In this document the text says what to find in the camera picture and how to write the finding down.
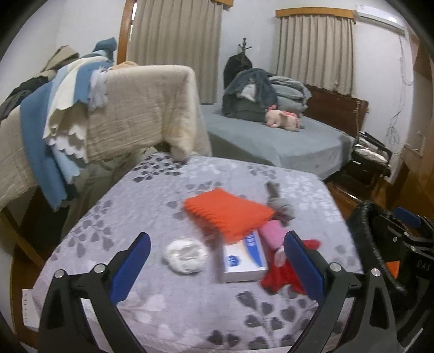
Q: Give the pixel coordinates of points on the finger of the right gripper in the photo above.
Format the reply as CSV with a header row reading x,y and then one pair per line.
x,y
415,221

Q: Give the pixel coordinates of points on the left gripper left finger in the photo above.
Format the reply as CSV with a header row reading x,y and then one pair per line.
x,y
63,325

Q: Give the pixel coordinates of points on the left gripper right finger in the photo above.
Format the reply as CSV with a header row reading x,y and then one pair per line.
x,y
371,324

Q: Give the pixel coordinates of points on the red cloth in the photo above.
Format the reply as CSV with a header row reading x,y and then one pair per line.
x,y
278,277

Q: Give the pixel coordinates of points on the white tissue ball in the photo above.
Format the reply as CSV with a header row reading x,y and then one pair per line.
x,y
186,256

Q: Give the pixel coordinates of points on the grey sock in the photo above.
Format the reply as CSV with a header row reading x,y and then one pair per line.
x,y
284,210

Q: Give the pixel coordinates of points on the orange foam net wrap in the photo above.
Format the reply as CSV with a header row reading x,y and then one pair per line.
x,y
234,217

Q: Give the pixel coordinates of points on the black metal chair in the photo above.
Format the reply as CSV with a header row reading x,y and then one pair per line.
x,y
368,166

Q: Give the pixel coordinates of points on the pink wrapper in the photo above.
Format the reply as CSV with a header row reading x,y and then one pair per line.
x,y
272,234

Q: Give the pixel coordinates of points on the white blue cardboard box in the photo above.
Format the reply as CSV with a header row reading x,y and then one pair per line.
x,y
244,261

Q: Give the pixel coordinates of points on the grey floral mattress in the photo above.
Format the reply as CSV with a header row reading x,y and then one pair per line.
x,y
179,302

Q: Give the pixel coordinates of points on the grey-sheeted bed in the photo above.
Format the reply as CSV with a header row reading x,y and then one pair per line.
x,y
317,149

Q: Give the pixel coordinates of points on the dark wooden headboard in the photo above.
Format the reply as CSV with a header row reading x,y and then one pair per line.
x,y
344,113

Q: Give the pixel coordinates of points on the pink plush pig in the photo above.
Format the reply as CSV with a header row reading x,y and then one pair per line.
x,y
282,119

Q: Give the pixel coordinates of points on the folded grey duvet pile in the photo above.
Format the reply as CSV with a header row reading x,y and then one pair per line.
x,y
292,95

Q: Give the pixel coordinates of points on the blue white scalloped blanket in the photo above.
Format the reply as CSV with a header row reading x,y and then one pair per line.
x,y
54,118

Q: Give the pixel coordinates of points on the beige quilted blanket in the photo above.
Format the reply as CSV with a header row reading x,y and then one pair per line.
x,y
148,105

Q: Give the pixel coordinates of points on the right beige curtain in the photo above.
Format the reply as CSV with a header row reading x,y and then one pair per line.
x,y
317,50

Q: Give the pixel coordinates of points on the beige curtain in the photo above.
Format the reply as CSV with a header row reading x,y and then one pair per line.
x,y
317,50
180,32

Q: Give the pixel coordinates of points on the white air conditioner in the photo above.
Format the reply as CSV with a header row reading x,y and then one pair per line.
x,y
381,17

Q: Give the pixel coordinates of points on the dark clothes pile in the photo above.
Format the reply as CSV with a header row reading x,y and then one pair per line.
x,y
20,91

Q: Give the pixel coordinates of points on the wooden coat rack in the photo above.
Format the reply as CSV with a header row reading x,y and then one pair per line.
x,y
236,64

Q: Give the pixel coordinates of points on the left beige curtain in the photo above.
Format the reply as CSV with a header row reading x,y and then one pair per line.
x,y
180,32

